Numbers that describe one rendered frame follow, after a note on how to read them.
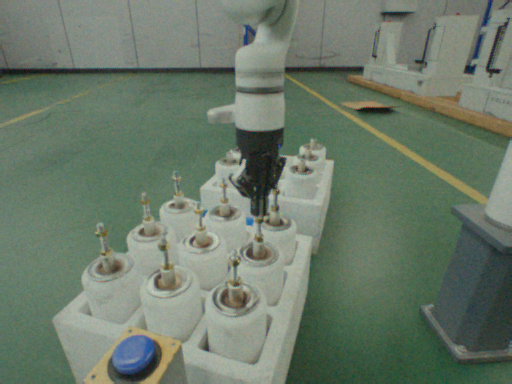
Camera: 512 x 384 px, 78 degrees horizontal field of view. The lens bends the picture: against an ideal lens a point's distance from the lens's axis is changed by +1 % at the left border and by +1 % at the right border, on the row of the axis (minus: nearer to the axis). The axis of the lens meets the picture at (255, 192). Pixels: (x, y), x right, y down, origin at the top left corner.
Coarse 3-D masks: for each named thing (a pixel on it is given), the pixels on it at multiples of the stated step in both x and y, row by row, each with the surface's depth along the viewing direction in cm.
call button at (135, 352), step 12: (132, 336) 33; (144, 336) 33; (120, 348) 32; (132, 348) 32; (144, 348) 32; (120, 360) 31; (132, 360) 31; (144, 360) 31; (120, 372) 31; (132, 372) 31
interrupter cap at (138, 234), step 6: (156, 222) 68; (162, 222) 68; (138, 228) 66; (156, 228) 67; (162, 228) 66; (168, 228) 66; (132, 234) 64; (138, 234) 64; (144, 234) 65; (156, 234) 64; (162, 234) 64; (138, 240) 62; (144, 240) 62; (150, 240) 62; (156, 240) 63
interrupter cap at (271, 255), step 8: (240, 248) 60; (248, 248) 60; (272, 248) 60; (240, 256) 57; (248, 256) 58; (264, 256) 58; (272, 256) 58; (248, 264) 56; (256, 264) 55; (264, 264) 56
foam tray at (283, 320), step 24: (288, 288) 61; (72, 312) 55; (288, 312) 55; (72, 336) 54; (96, 336) 52; (192, 336) 51; (288, 336) 57; (72, 360) 58; (96, 360) 55; (192, 360) 47; (216, 360) 47; (264, 360) 47; (288, 360) 62
